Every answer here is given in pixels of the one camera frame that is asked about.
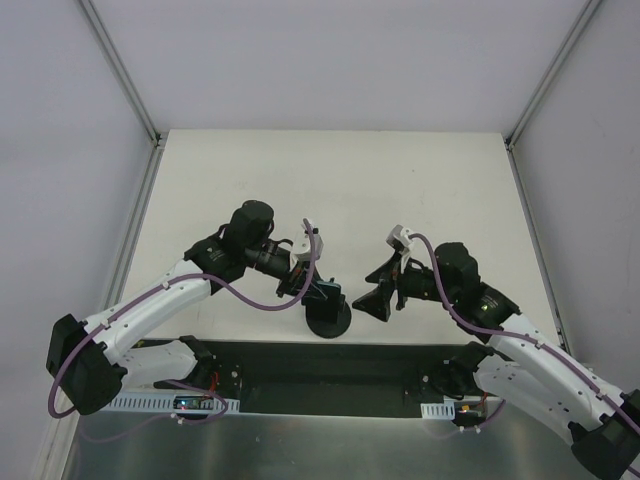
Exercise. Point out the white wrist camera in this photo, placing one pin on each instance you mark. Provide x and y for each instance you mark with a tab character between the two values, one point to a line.
400	240
308	244

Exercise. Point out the right white cable duct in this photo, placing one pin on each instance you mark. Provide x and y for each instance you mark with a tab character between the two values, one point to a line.
438	411

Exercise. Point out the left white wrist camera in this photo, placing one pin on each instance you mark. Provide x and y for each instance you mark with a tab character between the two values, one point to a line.
308	244

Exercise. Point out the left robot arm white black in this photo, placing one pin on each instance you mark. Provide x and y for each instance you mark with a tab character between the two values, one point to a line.
92	360

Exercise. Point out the black smartphone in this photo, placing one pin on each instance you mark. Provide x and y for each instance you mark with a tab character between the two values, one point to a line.
326	313

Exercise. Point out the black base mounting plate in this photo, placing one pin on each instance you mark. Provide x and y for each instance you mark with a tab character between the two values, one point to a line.
330	379

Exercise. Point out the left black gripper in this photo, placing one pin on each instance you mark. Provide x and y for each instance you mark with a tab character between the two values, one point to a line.
298	279

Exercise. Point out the left aluminium corner post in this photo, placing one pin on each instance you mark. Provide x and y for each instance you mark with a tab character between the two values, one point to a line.
119	70

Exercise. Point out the right aluminium corner post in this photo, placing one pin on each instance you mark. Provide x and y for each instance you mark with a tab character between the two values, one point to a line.
552	72

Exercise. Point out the black phone stand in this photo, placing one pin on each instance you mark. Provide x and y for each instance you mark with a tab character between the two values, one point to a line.
334	331

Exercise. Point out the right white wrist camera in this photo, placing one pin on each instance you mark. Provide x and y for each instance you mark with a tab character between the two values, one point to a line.
400	240

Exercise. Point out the aluminium corner post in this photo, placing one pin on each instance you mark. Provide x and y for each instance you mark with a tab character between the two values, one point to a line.
119	70
552	72

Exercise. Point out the left white cable duct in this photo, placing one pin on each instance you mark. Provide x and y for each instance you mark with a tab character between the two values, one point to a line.
178	403

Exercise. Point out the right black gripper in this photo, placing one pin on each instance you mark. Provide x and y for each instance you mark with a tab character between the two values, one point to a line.
396	282

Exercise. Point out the white cable duct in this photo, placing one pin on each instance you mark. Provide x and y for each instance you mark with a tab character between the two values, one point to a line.
178	403
438	411

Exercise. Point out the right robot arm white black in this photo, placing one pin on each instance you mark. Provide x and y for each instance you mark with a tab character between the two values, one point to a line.
511	358

